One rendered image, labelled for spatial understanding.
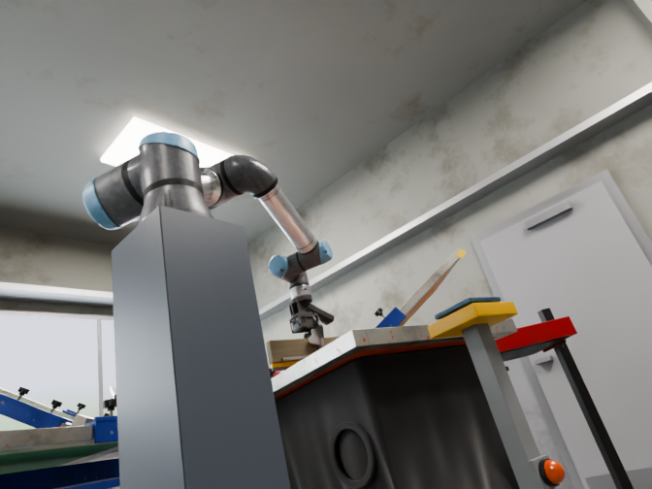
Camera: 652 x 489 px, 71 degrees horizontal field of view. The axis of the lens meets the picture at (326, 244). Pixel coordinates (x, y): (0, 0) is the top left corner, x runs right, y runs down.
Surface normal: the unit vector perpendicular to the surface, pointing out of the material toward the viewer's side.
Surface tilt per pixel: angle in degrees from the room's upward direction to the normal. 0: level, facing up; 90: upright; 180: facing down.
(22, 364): 90
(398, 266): 90
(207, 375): 90
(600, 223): 90
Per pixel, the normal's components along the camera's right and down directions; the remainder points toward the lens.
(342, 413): -0.80, -0.03
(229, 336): 0.71, -0.44
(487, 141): -0.66, -0.17
